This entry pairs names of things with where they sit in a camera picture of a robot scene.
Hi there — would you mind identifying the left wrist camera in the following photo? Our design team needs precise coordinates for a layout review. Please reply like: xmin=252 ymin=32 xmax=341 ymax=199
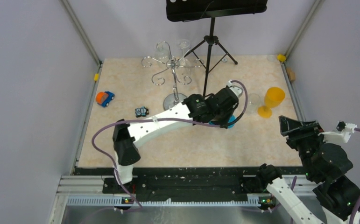
xmin=226 ymin=80 xmax=243 ymax=98

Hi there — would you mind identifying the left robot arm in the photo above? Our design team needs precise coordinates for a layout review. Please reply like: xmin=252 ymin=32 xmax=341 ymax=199
xmin=113 ymin=85 xmax=243 ymax=193

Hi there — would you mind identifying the orange and blue toy car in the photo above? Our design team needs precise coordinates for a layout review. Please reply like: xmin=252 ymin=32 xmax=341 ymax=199
xmin=95 ymin=91 xmax=115 ymax=107

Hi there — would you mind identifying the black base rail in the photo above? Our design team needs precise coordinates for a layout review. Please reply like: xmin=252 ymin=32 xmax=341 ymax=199
xmin=74 ymin=167 xmax=307 ymax=208

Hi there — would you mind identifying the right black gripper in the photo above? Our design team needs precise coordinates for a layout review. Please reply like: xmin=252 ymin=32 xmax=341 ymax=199
xmin=278 ymin=115 xmax=327 ymax=180

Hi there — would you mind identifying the black music stand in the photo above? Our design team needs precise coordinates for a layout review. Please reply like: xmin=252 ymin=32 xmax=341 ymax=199
xmin=166 ymin=0 xmax=268 ymax=96

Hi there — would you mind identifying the yellow corner clamp right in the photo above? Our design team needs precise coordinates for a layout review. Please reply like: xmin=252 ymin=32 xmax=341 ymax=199
xmin=276 ymin=54 xmax=287 ymax=63

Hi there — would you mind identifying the chrome wine glass rack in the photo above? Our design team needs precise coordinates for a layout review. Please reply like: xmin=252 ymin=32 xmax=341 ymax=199
xmin=141 ymin=41 xmax=204 ymax=110

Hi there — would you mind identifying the small blue owl toy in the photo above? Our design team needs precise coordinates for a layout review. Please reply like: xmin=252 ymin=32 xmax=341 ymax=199
xmin=135 ymin=106 xmax=149 ymax=118

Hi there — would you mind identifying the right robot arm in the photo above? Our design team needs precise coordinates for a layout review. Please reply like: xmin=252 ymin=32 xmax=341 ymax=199
xmin=255 ymin=115 xmax=360 ymax=224

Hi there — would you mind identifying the clear wine glass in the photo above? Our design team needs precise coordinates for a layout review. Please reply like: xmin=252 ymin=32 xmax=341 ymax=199
xmin=246 ymin=93 xmax=261 ymax=114

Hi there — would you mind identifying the orange wine glass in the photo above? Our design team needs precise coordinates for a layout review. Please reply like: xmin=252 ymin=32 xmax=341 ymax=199
xmin=257 ymin=87 xmax=286 ymax=118

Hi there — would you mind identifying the blue wine glass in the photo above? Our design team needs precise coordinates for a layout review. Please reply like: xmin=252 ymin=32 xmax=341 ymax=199
xmin=208 ymin=115 xmax=237 ymax=128

